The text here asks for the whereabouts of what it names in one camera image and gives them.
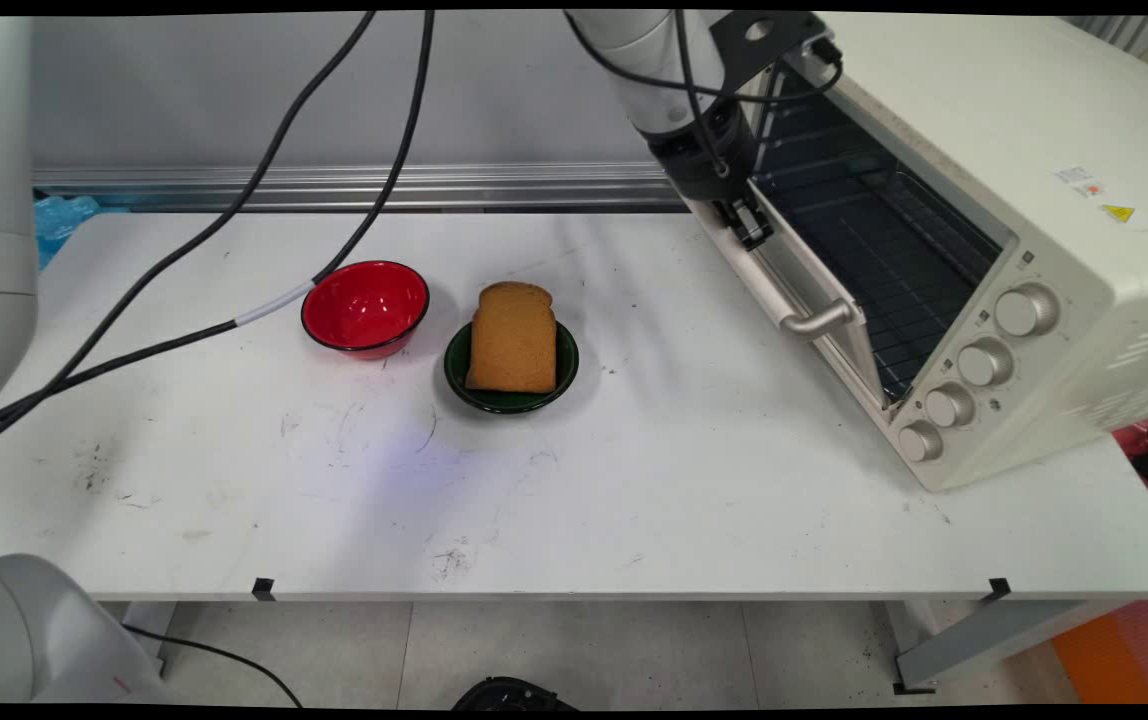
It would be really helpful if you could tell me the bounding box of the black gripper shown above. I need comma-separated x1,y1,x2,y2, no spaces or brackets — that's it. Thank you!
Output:
647,100,776,252

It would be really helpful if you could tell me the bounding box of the cream oven door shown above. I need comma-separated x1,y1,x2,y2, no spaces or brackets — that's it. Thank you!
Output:
684,190,890,411

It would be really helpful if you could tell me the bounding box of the cream oven door handle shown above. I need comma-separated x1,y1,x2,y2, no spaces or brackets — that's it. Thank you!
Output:
779,298,857,339

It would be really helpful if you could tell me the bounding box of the metal oven rack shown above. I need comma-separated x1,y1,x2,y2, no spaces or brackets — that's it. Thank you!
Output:
762,150,1001,397

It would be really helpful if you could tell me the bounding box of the brown bread slice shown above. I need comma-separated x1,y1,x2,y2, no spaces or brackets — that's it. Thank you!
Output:
465,281,558,394

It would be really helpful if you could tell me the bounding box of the small silver oven knob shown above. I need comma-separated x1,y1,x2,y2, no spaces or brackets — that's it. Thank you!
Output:
897,419,946,464

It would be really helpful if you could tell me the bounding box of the dark green bowl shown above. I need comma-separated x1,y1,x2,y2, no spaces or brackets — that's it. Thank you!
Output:
443,318,580,416

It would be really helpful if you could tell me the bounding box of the large silver oven knob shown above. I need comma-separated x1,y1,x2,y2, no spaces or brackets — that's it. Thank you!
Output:
993,282,1061,339

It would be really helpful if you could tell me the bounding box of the cream toaster oven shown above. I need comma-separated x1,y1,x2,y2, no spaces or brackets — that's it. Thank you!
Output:
739,12,1148,493

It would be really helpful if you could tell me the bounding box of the white label sticker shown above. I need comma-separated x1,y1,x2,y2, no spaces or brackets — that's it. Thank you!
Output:
1055,165,1106,199

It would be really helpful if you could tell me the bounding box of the red bowl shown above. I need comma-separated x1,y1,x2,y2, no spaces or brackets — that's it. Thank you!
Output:
300,260,431,361

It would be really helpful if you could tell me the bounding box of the grey table leg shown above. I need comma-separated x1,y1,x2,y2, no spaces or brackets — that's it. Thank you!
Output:
119,600,181,679
884,599,1131,695

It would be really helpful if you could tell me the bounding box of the black floor equipment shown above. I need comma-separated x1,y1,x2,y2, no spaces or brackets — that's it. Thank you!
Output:
451,676,580,712

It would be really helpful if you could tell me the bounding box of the orange floor object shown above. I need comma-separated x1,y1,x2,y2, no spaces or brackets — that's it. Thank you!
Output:
1051,611,1148,705

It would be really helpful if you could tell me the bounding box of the blue plastic bag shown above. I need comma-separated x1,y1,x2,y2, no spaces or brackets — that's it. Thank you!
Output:
34,195,131,270

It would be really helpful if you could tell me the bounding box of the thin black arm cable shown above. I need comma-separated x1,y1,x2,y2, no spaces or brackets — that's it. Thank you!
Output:
562,10,845,181

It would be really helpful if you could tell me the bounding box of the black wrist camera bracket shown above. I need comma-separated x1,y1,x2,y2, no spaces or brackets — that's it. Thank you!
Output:
709,10,844,87

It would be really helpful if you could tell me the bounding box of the black cable with white tape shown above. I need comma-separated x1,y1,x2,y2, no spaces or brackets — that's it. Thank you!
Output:
0,10,436,463

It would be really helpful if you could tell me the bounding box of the aluminium rail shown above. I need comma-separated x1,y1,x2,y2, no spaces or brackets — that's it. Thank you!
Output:
31,163,687,214

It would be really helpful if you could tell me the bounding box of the black floor cable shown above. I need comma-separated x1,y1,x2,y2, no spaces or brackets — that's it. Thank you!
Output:
122,624,306,710

